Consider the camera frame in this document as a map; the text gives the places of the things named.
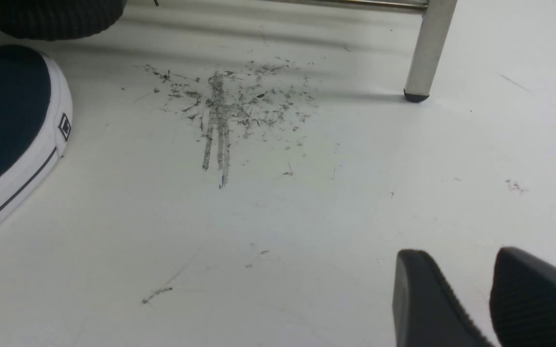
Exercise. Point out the navy slip-on shoe right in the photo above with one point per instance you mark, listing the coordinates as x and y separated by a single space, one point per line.
36 117

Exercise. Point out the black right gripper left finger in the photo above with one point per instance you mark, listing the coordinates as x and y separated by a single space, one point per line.
426 311

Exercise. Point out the steel shoe rack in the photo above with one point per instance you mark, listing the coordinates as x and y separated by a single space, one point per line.
436 20

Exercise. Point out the black knit shoe right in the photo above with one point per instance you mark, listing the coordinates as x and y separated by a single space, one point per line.
58 20

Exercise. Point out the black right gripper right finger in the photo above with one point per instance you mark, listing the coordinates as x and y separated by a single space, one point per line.
523 300

